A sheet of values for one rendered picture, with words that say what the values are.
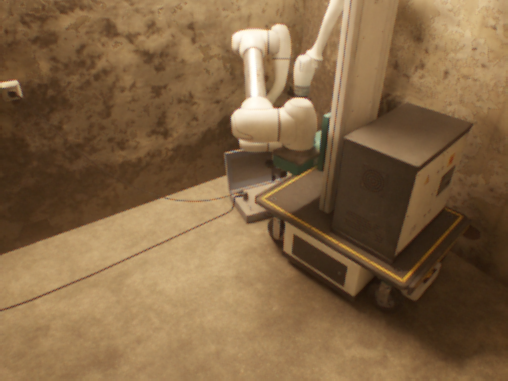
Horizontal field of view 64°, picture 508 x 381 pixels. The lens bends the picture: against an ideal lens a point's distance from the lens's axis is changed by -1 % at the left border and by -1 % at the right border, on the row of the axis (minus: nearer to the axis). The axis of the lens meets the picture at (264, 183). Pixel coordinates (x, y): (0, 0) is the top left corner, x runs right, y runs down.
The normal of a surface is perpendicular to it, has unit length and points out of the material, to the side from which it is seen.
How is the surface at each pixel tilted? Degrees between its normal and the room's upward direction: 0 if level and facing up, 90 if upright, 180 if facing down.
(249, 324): 0
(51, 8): 90
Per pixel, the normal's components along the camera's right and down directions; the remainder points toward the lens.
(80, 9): 0.59, 0.46
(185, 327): 0.03, -0.83
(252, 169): 0.43, 0.28
